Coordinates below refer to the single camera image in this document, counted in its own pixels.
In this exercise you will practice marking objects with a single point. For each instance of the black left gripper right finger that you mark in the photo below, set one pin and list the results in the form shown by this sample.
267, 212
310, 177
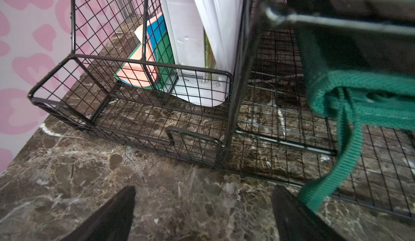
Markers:
296, 222

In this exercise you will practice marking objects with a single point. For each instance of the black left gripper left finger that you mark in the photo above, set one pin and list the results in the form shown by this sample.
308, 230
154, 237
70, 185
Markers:
111, 222

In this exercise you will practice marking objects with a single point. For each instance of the colourful picture book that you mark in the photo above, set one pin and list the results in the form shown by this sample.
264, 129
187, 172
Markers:
147, 67

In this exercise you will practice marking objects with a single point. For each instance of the green fabric bag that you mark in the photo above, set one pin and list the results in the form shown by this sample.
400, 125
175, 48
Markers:
356, 78

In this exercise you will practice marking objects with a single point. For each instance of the black wire mesh rack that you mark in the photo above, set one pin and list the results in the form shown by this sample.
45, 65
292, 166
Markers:
264, 129

